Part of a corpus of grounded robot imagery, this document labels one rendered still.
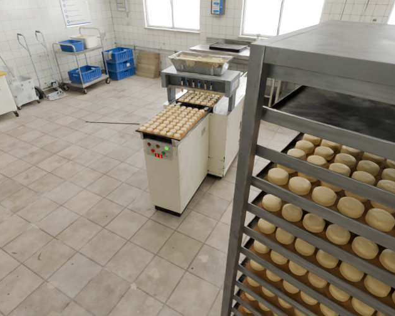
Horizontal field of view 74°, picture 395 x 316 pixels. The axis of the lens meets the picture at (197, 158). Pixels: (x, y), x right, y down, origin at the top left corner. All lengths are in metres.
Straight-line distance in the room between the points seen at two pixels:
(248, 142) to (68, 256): 2.19
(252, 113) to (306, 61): 0.14
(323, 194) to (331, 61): 0.31
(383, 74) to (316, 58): 0.09
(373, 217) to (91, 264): 2.14
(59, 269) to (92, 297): 0.40
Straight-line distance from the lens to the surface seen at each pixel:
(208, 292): 2.18
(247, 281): 1.03
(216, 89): 2.62
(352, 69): 0.47
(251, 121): 0.56
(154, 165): 2.31
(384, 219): 0.66
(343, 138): 0.54
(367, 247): 0.72
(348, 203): 0.66
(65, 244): 2.67
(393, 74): 0.46
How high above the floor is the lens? 1.91
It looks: 34 degrees down
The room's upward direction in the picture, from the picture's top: straight up
